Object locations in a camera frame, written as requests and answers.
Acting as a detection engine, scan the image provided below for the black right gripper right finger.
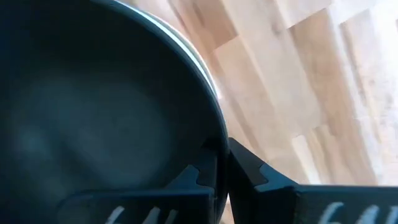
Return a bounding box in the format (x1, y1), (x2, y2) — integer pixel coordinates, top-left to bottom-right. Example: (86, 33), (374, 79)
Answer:
(228, 137), (398, 224)

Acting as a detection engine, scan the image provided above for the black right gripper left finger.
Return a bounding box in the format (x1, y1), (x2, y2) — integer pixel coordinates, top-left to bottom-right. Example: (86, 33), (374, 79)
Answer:
(57, 145), (218, 224)

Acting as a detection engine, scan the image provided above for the black bowl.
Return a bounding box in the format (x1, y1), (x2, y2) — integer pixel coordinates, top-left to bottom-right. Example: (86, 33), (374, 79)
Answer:
(0, 0), (231, 224)

